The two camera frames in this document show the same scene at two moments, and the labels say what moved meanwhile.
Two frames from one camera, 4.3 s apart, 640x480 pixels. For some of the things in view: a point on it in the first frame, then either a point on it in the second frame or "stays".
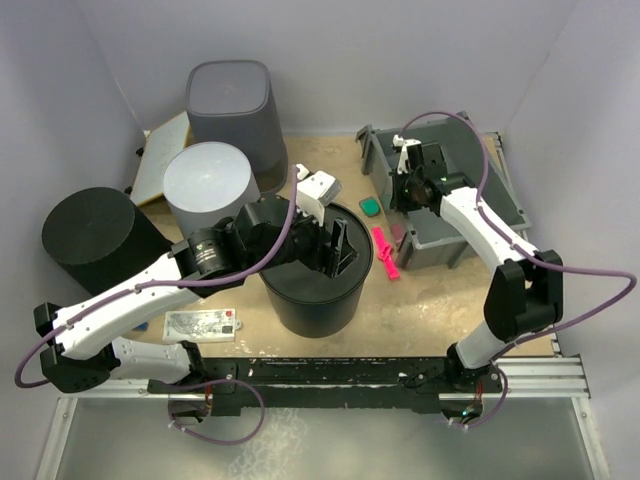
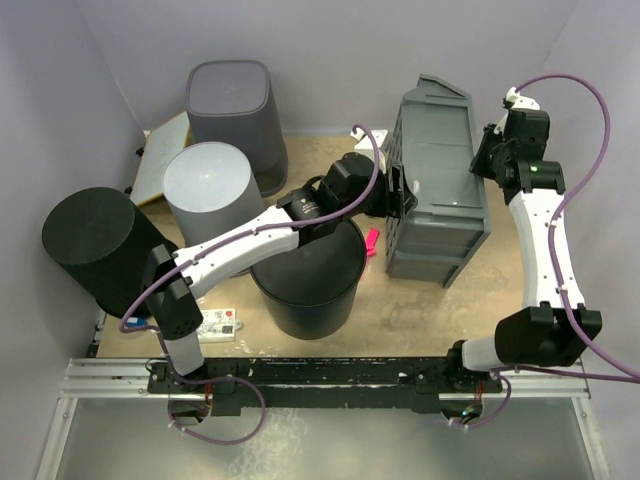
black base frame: [325, 385] stays
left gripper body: [307, 243] → [383, 203]
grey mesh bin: [233, 102] stays
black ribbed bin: [101, 237] stays
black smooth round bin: [308, 302] stays
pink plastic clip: [384, 253] → [371, 241]
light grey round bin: [206, 183] stays
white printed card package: [200, 325] stays
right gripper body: [406, 191] → [491, 152]
